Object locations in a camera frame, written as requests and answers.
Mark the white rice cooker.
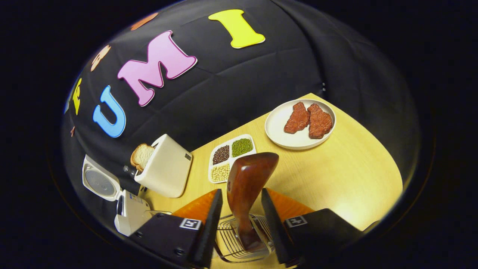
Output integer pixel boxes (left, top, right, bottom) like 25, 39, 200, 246
82, 154, 154, 236

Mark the white toaster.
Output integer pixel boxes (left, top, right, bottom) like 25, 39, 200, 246
134, 134, 193, 198

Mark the red meat patty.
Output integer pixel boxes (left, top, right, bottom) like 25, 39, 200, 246
283, 102, 310, 134
307, 103, 333, 139

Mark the brown wooden spoon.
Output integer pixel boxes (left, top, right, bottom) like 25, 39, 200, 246
227, 152, 280, 253

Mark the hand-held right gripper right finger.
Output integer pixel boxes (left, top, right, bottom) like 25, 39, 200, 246
261, 188, 364, 268

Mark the heap of yellow soybeans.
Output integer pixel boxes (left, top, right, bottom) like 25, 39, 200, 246
211, 163, 231, 182

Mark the bread slice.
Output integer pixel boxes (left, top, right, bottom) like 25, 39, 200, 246
130, 143, 155, 172

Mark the heap of green beans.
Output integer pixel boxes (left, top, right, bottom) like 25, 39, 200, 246
231, 138, 254, 158

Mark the white round plate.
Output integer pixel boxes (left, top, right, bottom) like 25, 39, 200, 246
264, 99, 336, 151

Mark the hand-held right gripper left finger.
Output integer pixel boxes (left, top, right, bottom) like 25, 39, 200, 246
129, 188, 223, 269

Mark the wire metal chopstick holder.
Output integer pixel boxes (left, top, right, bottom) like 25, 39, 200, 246
214, 214, 275, 263

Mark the white divided dish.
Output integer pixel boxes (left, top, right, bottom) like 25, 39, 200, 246
208, 134, 257, 184

